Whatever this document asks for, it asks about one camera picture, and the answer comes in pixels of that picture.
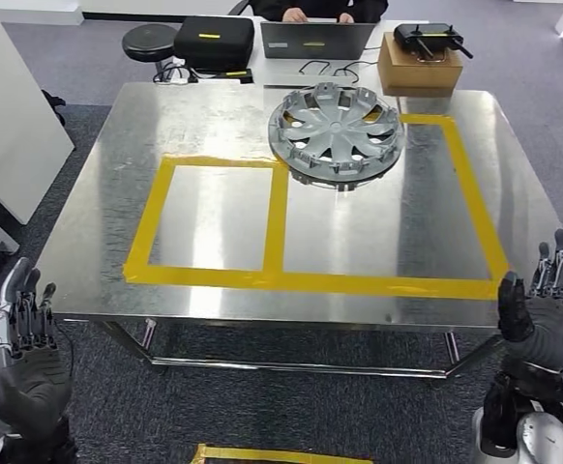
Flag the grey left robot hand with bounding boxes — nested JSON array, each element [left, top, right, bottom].
[[0, 257, 74, 443]]

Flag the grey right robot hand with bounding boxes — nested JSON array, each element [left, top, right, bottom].
[[498, 219, 563, 376]]

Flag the grey plastic wheel hubcap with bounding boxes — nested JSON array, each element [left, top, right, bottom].
[[268, 83, 405, 192]]

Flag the stainless steel workbench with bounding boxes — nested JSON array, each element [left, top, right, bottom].
[[35, 81, 563, 386]]

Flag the black chair base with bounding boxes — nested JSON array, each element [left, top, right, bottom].
[[41, 89, 67, 128]]

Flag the brown cardboard box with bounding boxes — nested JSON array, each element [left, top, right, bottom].
[[377, 32, 464, 99]]

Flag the black remote controller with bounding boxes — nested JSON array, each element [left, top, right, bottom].
[[393, 23, 474, 64]]

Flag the black round stool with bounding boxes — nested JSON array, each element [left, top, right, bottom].
[[121, 23, 180, 78]]

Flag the flat black device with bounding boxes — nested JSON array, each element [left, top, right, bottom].
[[213, 67, 254, 86]]

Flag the black equipment case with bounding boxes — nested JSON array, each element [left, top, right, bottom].
[[173, 15, 256, 73], [260, 22, 377, 61]]

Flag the white desk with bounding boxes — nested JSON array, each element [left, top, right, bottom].
[[164, 15, 430, 90]]

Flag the person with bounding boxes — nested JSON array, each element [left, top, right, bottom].
[[247, 0, 390, 25]]

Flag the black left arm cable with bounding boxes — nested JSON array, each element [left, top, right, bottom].
[[54, 320, 76, 379]]

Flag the black cable bundle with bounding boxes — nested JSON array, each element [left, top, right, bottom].
[[152, 60, 201, 86]]

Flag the thin black desk cable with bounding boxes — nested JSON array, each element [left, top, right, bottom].
[[298, 59, 379, 84]]

